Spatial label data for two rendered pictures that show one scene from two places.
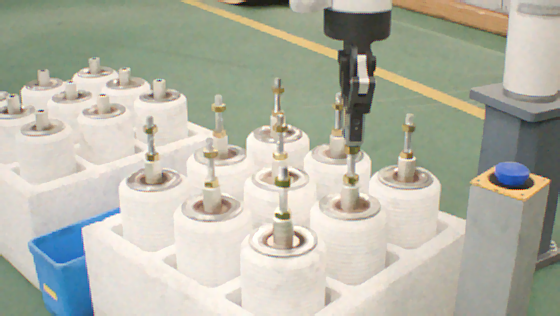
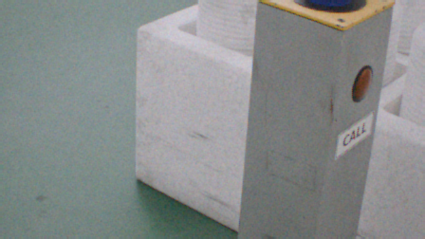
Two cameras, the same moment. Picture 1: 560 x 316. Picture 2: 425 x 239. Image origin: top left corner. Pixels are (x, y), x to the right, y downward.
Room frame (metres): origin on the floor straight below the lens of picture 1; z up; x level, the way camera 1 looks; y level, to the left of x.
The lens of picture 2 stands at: (0.59, -0.79, 0.52)
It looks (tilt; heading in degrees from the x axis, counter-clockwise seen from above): 29 degrees down; 84
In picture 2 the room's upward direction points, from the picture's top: 4 degrees clockwise
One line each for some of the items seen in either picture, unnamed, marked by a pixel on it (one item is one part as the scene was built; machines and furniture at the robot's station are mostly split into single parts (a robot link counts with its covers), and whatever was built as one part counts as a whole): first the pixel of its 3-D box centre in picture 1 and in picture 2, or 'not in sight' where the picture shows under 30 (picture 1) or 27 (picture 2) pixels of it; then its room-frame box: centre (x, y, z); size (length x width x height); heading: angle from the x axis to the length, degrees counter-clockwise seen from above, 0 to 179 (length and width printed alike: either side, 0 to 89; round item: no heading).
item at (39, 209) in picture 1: (80, 177); not in sight; (1.23, 0.38, 0.09); 0.39 x 0.39 x 0.18; 44
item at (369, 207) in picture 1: (349, 206); not in sight; (0.78, -0.08, 0.25); 0.08 x 0.08 x 0.01
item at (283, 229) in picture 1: (283, 230); not in sight; (0.70, 0.00, 0.26); 0.02 x 0.02 x 0.03
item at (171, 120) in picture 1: (162, 143); not in sight; (1.23, 0.22, 0.16); 0.10 x 0.10 x 0.18
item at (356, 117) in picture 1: (356, 121); not in sight; (0.76, -0.09, 0.37); 0.03 x 0.01 x 0.05; 2
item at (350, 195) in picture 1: (350, 196); not in sight; (0.78, -0.08, 0.26); 0.02 x 0.02 x 0.03
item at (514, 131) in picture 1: (518, 177); not in sight; (1.10, -0.41, 0.15); 0.15 x 0.15 x 0.30; 30
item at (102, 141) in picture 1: (108, 160); not in sight; (1.15, 0.30, 0.16); 0.10 x 0.10 x 0.18
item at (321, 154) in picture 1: (337, 154); not in sight; (0.95, -0.08, 0.25); 0.08 x 0.08 x 0.01
